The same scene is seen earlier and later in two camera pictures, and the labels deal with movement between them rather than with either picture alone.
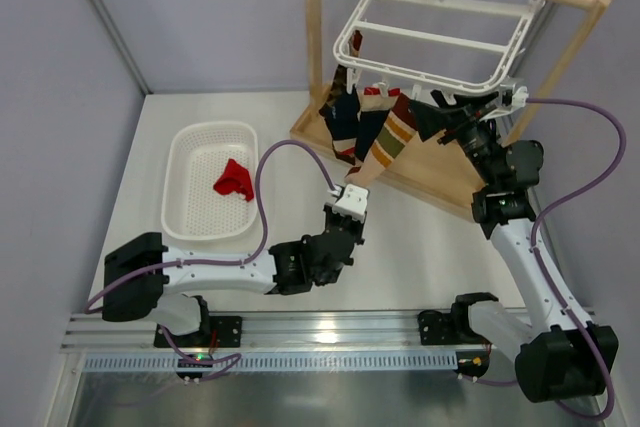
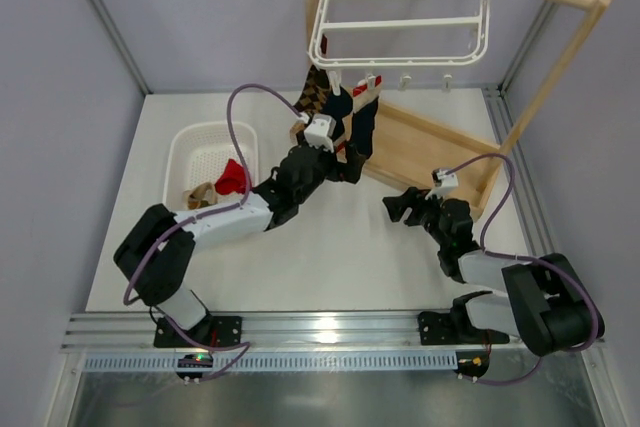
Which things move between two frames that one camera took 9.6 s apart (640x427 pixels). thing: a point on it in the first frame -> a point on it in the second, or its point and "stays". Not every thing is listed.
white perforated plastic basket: x=196 y=154 stays
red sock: x=235 y=178 stays
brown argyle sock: x=339 y=83 -> x=315 y=91
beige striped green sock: x=397 y=132 -> x=195 y=199
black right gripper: x=451 y=120 -> x=420 y=210
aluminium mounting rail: x=376 y=328 stays
